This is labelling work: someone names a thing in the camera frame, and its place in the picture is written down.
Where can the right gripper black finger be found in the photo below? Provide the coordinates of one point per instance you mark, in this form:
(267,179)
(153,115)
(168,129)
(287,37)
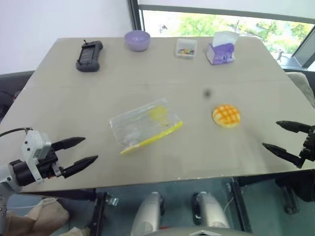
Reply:
(294,126)
(285,155)

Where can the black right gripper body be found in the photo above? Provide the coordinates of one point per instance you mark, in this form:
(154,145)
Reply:
(310,145)

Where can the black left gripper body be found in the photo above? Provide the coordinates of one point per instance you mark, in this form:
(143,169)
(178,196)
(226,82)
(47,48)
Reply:
(49,166)

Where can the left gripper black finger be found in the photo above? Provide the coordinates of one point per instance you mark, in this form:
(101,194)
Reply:
(80,164)
(69,143)

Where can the round yellow pineapple bun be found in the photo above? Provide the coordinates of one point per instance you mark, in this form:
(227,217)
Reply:
(226,116)

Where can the clear zip bag yellow seal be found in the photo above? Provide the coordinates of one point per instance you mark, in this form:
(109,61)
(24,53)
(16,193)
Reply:
(137,127)

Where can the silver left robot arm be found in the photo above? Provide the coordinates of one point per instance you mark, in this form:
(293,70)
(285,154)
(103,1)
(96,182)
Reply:
(22,172)

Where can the beige cloth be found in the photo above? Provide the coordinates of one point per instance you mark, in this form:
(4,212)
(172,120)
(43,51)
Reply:
(41,217)

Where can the beige cushion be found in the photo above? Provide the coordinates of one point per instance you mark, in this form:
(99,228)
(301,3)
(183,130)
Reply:
(301,86)

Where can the black handheld controller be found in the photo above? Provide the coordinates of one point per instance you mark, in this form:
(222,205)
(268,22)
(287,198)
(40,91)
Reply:
(89,56)

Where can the silver right robot leg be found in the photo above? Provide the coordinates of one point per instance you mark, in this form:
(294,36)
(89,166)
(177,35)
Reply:
(211,211)

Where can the purple tissue pack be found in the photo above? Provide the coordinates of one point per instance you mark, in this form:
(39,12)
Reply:
(222,52)

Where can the silver robot torso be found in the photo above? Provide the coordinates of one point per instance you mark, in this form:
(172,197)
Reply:
(197,232)

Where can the purple bowl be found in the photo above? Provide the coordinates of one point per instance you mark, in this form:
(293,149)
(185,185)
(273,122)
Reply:
(137,40)

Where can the clear box of colourful bits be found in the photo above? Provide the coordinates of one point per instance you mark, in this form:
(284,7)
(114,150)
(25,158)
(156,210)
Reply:
(185,48)

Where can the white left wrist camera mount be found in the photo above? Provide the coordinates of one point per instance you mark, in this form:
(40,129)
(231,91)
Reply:
(32,147)

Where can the black table frame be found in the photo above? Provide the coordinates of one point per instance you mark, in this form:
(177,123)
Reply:
(98,211)

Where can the dark window frame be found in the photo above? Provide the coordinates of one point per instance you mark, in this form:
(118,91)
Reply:
(221,12)

